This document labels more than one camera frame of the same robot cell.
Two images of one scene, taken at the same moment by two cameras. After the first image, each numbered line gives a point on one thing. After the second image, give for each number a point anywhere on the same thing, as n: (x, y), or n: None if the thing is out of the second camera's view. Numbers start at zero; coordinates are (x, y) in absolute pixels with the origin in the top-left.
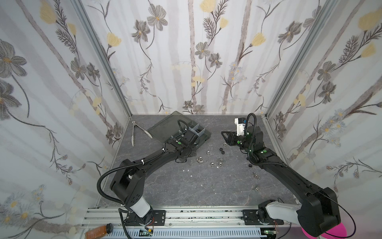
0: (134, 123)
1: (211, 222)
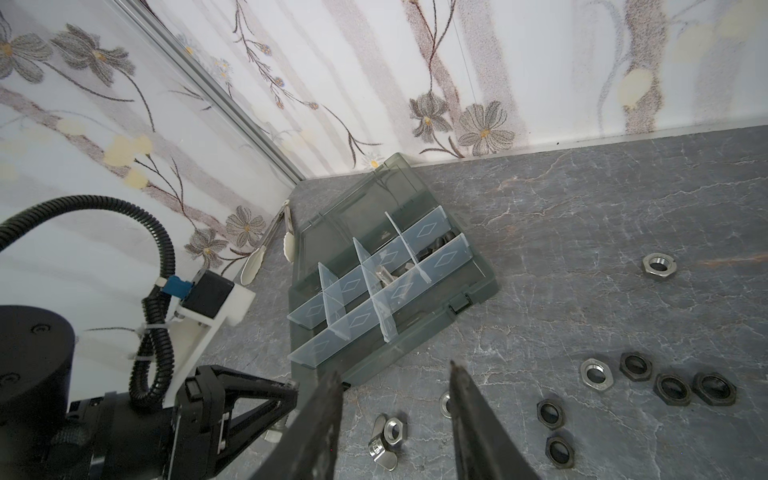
0: (257, 257)
1: None
